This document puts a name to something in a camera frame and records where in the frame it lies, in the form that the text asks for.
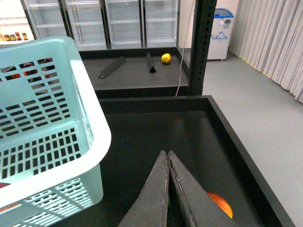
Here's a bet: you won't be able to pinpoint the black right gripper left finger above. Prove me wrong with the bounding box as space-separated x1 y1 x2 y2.
119 150 169 227

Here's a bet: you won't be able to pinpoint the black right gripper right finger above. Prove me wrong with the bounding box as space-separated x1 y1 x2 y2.
168 151 237 227

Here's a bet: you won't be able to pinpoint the light blue plastic basket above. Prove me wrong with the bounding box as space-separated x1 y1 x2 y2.
0 36 111 227

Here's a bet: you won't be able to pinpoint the red yellow apple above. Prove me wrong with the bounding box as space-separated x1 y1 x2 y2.
0 183 10 188

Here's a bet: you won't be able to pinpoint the red yellow mango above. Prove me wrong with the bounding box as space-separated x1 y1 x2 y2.
207 192 233 218

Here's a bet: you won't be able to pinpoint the black near display tray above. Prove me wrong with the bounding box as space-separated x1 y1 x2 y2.
58 96 294 227

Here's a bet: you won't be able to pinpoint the black display tray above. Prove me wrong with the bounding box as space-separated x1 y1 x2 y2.
80 47 189 99
58 96 294 227

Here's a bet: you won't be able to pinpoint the black far display tray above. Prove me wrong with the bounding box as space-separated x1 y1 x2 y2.
80 47 189 99

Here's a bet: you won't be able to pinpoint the black triangular divider bar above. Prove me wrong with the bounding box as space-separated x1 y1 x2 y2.
145 52 156 73

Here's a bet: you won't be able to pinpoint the flat black divider bar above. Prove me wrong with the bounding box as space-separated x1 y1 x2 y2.
98 56 125 79

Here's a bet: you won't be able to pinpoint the yellow lemon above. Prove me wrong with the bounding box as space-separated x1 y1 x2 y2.
161 53 171 65

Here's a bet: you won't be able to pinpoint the white blue chest freezer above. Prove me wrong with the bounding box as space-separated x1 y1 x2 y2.
207 8 234 60

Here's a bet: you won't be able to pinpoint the white vertical blinds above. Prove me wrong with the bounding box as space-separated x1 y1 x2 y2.
230 0 303 103

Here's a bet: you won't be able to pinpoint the orange red fruit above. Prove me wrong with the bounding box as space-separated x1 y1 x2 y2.
11 73 21 79

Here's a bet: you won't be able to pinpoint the glass door display fridge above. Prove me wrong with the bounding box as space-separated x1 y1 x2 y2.
21 0 179 51

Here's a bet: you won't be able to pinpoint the jars on shelf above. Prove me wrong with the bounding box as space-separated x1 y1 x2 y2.
0 32 28 42

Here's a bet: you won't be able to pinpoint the pink cable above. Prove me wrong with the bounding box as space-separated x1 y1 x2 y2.
175 0 197 97

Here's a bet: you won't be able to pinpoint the black perforated steel post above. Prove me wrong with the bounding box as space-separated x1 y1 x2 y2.
188 0 217 96

